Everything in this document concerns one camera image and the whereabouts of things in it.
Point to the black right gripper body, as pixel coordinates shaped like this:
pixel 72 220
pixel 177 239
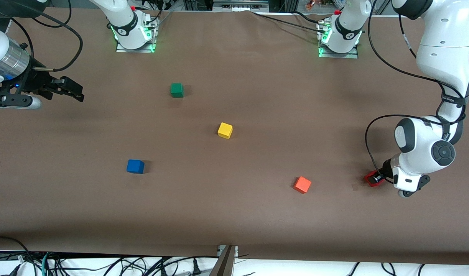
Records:
pixel 38 81

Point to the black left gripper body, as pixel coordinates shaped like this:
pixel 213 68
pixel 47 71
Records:
pixel 386 167

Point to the red wooden block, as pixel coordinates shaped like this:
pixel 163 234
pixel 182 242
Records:
pixel 369 178

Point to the blue wooden block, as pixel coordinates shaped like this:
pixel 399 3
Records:
pixel 135 166

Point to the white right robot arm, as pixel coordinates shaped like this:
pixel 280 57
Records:
pixel 127 30

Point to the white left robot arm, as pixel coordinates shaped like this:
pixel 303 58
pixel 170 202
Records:
pixel 443 57

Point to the orange wooden block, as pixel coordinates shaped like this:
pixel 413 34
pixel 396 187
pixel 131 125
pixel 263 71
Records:
pixel 302 184

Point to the green wooden block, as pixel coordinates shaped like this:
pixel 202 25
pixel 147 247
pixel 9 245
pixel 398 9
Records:
pixel 176 90

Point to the brown paper table cover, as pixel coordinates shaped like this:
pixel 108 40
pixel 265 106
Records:
pixel 257 214

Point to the yellow wooden block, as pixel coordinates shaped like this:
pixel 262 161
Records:
pixel 225 130

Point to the brown angled strut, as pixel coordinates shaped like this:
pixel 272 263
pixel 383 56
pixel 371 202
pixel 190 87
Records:
pixel 223 264

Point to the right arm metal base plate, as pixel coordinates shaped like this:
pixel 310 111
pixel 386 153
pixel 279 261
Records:
pixel 121 49

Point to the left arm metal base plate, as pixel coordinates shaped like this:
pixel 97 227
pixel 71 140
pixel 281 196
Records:
pixel 349 56

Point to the grey metal rail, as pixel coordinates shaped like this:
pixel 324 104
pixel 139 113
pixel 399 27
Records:
pixel 240 4

